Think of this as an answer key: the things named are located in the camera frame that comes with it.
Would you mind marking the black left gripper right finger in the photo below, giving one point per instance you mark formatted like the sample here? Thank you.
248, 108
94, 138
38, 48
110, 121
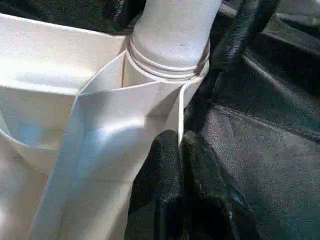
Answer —
212, 197

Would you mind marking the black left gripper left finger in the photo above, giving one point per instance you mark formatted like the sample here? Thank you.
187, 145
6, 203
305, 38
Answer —
157, 190

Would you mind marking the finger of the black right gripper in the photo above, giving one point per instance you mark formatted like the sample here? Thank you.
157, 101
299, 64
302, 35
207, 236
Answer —
240, 32

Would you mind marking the white plastic table leg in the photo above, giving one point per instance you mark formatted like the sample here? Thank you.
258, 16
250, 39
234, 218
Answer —
175, 25

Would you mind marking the white plastic table top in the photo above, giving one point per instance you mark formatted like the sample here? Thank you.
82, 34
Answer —
37, 62

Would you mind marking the black table mat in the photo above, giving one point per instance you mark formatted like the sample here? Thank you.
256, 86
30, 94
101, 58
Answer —
262, 150

